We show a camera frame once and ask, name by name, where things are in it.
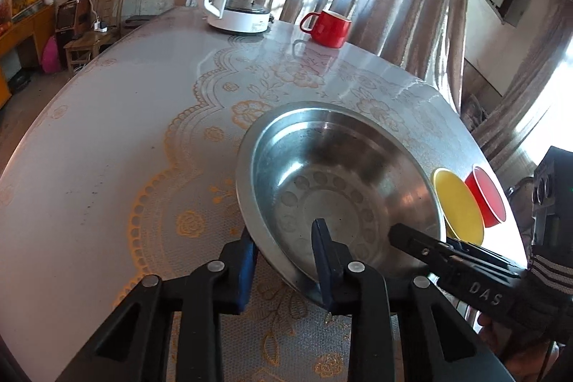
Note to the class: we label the red plastic bowl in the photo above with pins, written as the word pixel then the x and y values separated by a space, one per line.
pixel 488 194

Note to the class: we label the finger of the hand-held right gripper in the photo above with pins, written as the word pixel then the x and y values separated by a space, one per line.
pixel 416 245

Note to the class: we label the wooden chair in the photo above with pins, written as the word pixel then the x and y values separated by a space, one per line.
pixel 89 44

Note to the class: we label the orange wooden cabinet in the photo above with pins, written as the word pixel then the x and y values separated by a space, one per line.
pixel 27 37

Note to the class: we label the pink bag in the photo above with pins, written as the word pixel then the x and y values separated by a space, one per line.
pixel 50 57

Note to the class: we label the black speaker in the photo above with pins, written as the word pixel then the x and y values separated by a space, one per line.
pixel 71 17

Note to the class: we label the white power strip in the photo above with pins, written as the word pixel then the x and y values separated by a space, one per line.
pixel 100 25

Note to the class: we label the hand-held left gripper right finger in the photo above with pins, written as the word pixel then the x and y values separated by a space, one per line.
pixel 322 256

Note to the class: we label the pile of bags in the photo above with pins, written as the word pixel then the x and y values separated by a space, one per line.
pixel 474 113

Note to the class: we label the person's right hand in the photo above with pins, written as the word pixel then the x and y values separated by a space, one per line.
pixel 515 359

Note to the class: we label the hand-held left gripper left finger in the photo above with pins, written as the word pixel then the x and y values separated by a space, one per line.
pixel 245 274

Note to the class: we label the stainless steel bowl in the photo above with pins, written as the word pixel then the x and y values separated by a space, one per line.
pixel 335 167

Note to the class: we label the red mug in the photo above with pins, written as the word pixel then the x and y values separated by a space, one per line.
pixel 329 30

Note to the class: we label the beige side window curtain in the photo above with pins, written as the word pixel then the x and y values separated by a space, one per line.
pixel 528 95

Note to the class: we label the yellow plastic bowl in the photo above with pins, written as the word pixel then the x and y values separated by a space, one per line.
pixel 456 207

